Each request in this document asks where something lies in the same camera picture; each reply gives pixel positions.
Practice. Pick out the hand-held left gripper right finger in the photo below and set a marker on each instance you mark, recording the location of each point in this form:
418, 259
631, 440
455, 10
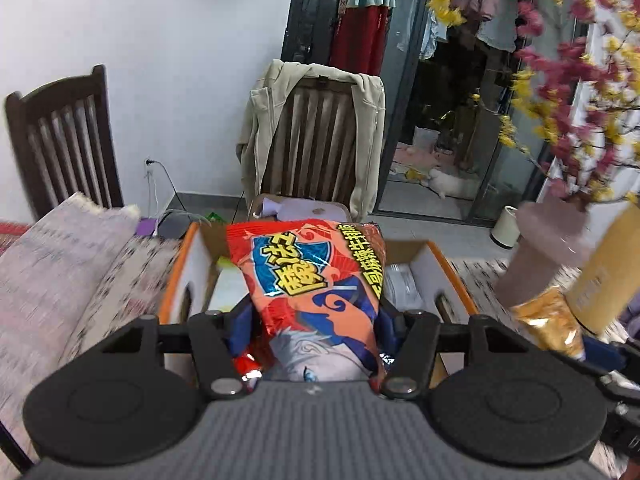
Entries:
391, 332

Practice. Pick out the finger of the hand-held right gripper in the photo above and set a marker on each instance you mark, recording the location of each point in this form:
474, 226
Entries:
607, 355

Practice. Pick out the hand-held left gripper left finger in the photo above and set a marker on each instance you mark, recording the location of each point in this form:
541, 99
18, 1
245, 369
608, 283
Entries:
240, 327

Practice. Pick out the clear plastic packet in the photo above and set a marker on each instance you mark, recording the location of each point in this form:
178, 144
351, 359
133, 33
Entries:
405, 285

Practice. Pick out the gold snack packet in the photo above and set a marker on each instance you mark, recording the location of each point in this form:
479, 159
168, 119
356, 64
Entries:
547, 317

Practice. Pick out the red cardboard box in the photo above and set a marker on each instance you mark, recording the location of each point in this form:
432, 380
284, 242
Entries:
200, 260

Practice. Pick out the red orange cartoon snack bag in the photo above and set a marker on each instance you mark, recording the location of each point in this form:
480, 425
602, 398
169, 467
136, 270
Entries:
310, 280

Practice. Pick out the green white snack packet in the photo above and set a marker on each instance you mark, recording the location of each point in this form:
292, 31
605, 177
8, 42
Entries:
230, 285

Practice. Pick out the yellow thermos jug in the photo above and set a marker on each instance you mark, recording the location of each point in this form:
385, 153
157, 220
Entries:
605, 280

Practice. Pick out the dark grey floor object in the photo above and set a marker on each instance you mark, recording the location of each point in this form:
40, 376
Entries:
177, 225

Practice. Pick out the pink vase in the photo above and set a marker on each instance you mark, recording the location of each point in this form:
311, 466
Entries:
540, 255

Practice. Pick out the lavender cloth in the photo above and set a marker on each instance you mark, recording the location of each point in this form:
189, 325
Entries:
300, 210

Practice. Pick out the white trash bin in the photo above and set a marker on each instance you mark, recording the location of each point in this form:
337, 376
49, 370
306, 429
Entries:
506, 230

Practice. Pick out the white fluffy pet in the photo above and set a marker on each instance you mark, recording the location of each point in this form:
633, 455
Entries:
450, 182

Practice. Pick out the white pot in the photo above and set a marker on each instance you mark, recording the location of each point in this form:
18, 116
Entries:
426, 139

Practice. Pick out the chair with beige jacket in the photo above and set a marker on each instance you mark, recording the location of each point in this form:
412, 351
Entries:
260, 125

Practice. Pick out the brown slatted wooden chair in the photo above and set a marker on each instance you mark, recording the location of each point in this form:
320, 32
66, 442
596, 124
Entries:
310, 130

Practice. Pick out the dark wooden chair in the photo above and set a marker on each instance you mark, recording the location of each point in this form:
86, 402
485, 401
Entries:
60, 135

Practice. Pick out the red hanging garment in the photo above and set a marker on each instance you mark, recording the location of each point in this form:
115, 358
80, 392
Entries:
357, 35

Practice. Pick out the dark sliding glass door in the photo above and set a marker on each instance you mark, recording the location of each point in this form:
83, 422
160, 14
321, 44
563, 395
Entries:
300, 20

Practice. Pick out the pale hanging garment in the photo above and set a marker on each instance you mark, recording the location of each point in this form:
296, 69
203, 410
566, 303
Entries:
495, 30

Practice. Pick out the white wall socket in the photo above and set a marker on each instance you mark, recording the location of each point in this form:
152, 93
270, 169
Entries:
148, 167

